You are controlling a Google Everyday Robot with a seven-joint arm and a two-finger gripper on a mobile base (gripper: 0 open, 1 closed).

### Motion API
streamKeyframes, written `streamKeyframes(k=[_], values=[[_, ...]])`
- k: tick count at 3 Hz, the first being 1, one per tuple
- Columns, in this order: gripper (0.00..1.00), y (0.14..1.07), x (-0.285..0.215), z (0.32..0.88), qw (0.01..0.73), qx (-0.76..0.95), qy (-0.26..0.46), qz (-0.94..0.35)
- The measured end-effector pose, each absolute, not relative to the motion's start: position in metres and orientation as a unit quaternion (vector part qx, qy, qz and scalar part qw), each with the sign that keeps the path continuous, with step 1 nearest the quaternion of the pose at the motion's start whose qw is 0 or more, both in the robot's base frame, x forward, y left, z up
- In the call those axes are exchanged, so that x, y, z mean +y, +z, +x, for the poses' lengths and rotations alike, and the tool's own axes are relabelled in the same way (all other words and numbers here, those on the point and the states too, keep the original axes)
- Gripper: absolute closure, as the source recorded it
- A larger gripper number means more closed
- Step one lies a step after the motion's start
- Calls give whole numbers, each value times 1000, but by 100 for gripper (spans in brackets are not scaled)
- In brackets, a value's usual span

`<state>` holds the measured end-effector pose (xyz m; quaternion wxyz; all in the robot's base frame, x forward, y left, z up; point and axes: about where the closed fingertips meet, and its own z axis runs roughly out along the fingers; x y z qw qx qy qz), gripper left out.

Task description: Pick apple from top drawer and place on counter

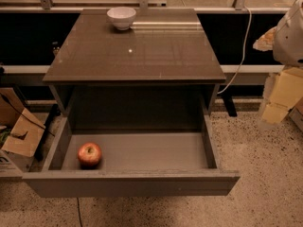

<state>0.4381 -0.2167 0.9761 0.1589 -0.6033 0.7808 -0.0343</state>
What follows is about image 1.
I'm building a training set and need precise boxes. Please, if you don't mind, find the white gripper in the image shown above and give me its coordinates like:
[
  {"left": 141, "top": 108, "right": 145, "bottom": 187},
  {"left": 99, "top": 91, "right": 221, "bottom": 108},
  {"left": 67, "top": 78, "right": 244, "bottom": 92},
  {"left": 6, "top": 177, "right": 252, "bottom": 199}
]
[{"left": 253, "top": 0, "right": 303, "bottom": 129}]

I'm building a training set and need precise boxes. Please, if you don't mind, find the red apple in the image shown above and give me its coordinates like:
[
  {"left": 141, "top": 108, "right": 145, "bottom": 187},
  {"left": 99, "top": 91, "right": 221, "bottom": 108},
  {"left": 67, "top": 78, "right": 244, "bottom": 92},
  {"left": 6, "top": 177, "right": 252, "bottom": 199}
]
[{"left": 78, "top": 142, "right": 102, "bottom": 167}]

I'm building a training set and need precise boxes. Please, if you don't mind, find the open grey top drawer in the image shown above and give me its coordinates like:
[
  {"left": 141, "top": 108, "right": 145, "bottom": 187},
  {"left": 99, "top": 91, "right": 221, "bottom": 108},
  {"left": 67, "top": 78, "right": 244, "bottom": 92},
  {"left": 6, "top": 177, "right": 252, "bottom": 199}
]
[{"left": 23, "top": 109, "right": 240, "bottom": 198}]

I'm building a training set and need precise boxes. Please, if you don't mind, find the white ceramic bowl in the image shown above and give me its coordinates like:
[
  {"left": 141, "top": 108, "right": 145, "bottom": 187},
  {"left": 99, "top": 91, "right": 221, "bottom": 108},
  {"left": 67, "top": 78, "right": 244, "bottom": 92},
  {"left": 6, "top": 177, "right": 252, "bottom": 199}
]
[{"left": 107, "top": 7, "right": 136, "bottom": 30}]

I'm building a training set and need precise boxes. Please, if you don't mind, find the brown cardboard box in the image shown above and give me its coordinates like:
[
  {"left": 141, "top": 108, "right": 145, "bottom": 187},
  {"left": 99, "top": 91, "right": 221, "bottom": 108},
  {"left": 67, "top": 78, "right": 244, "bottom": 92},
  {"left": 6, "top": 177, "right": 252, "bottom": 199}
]
[{"left": 0, "top": 88, "right": 45, "bottom": 179}]

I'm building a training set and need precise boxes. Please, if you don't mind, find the white cable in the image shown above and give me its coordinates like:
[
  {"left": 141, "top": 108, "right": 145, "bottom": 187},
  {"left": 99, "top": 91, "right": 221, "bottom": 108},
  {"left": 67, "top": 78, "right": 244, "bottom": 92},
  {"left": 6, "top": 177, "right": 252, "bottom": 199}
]
[{"left": 217, "top": 7, "right": 253, "bottom": 96}]

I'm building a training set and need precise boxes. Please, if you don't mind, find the metal window rail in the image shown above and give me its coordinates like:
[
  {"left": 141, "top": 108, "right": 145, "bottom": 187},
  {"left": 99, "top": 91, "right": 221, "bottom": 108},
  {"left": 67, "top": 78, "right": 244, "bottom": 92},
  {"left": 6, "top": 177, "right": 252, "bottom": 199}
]
[{"left": 0, "top": 0, "right": 303, "bottom": 15}]

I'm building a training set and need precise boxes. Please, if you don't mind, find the black cable on floor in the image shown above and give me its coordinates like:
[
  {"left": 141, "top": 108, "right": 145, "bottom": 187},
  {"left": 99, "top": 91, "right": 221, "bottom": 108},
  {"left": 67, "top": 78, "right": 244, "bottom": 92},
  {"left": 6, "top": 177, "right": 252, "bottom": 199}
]
[{"left": 76, "top": 197, "right": 83, "bottom": 227}]

